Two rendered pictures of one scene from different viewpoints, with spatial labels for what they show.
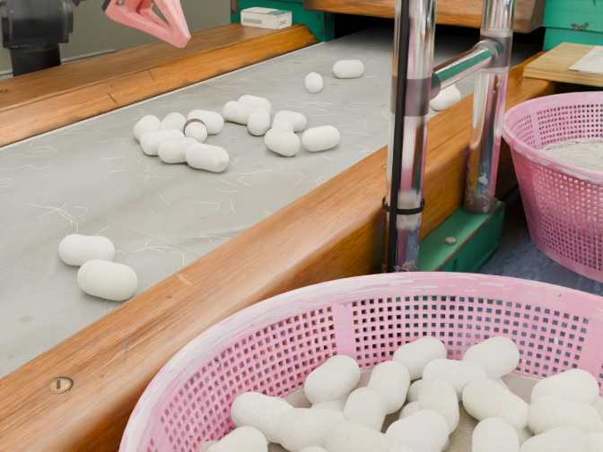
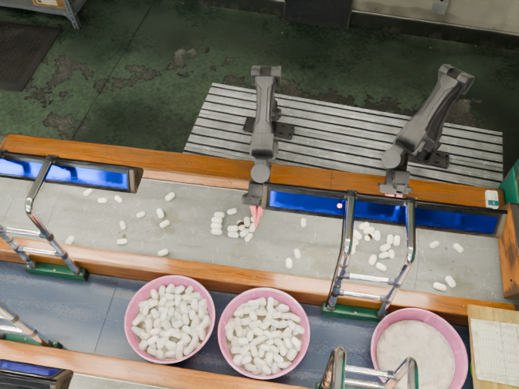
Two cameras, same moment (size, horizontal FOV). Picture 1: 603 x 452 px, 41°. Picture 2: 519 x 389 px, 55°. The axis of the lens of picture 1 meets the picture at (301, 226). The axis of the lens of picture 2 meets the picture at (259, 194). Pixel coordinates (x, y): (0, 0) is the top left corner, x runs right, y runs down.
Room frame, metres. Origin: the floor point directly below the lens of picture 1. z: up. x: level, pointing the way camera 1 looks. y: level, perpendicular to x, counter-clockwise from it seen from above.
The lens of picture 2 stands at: (0.08, -0.49, 2.18)
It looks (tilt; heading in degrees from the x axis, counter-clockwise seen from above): 57 degrees down; 70
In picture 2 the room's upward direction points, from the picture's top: 2 degrees counter-clockwise
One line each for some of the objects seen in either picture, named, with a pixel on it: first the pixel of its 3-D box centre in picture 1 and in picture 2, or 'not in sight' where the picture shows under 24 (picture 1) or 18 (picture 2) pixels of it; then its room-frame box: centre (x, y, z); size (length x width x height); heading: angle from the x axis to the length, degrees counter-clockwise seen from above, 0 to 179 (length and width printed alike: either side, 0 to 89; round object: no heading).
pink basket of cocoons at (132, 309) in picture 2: not in sight; (172, 322); (0.00, 0.08, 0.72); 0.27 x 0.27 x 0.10
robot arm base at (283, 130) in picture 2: not in sight; (269, 122); (0.58, 0.71, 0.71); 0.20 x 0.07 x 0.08; 144
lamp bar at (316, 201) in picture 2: not in sight; (380, 204); (0.61, 0.03, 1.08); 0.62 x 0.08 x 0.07; 149
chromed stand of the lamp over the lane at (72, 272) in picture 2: not in sight; (42, 218); (-0.26, 0.47, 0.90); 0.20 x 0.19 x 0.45; 149
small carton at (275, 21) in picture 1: (266, 18); (491, 199); (1.11, 0.05, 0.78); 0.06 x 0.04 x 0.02; 59
